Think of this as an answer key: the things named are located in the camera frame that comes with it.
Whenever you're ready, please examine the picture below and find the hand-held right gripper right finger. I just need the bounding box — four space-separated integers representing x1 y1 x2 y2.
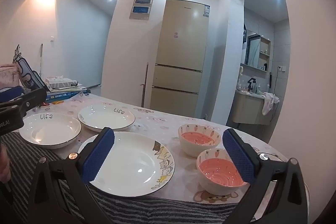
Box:
219 128 309 224

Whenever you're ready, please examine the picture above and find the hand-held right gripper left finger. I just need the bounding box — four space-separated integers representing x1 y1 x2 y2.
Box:
28 127 116 224

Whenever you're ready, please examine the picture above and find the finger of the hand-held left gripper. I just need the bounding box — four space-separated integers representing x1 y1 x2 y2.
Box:
0 86 24 103
0 88 48 119

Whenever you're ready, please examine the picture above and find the pink strawberry print bowl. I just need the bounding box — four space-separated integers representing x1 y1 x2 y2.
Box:
178 124 222 157
197 148 250 195

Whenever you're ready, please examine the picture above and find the white plate cartoon cat print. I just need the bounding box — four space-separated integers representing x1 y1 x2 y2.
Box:
78 131 175 197

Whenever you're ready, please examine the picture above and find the white plate black lettering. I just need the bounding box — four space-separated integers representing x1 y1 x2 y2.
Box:
78 105 135 132
18 112 82 149

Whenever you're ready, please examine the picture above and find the person's left hand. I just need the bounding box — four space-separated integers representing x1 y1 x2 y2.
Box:
0 145 11 182

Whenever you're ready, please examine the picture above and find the pink bag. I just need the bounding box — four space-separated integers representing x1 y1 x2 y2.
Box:
0 64 22 88

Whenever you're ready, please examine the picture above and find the blue cartoon shaped bag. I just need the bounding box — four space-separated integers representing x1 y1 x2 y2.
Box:
13 44 51 91

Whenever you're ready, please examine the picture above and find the blue book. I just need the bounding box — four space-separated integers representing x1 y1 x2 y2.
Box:
46 91 85 103

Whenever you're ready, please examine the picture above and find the white tissue box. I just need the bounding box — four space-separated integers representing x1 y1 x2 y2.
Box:
45 77 79 89

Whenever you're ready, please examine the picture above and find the stack of papers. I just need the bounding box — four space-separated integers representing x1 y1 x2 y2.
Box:
60 85 91 96

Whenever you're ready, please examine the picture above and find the beige vanity cabinet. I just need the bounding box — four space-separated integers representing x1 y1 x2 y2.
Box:
228 90 273 125

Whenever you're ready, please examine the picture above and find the white towel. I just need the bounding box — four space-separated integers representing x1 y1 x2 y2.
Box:
262 92 280 116

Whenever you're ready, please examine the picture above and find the grey striped mat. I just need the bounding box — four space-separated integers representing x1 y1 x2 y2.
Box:
3 132 263 224

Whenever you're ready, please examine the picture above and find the pink cartoon printed tablecloth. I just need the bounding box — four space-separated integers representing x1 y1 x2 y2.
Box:
22 93 307 214

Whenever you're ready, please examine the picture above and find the black faucet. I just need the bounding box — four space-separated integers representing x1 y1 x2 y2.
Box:
248 77 257 94

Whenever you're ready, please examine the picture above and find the white figurine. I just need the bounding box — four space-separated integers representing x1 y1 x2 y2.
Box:
237 66 245 88

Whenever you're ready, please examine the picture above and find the bathroom mirror cabinet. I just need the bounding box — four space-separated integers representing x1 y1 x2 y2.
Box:
244 29 271 71

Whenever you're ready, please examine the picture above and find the beige refrigerator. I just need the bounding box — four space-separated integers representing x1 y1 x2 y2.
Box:
150 0 211 117

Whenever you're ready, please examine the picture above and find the wall electrical panel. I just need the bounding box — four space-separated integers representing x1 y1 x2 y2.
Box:
130 0 155 20

